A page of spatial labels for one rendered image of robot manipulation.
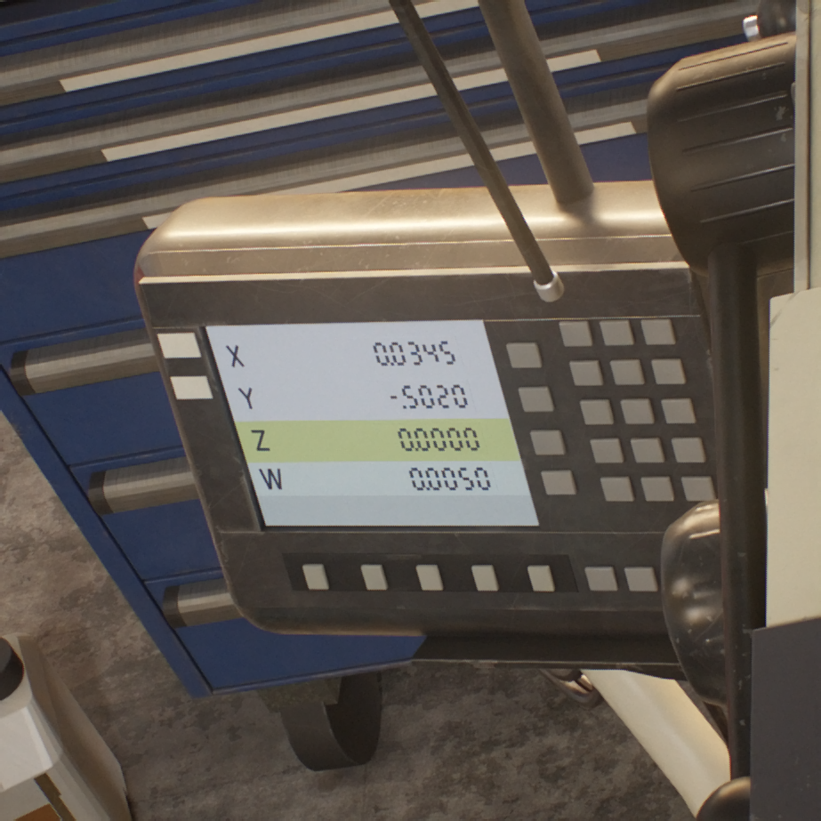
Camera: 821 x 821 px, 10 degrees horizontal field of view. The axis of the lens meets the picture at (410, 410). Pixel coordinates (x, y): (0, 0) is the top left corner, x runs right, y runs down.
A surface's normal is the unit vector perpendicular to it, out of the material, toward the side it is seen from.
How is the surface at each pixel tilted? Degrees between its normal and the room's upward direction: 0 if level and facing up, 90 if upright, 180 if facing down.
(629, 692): 53
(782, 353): 0
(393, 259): 14
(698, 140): 34
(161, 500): 90
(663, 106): 27
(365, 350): 71
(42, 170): 90
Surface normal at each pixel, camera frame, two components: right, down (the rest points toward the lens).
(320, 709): -0.33, 0.17
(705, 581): -0.36, -0.24
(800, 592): -0.36, -0.65
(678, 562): -0.72, -0.35
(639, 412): -0.40, 0.50
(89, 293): -0.11, 0.75
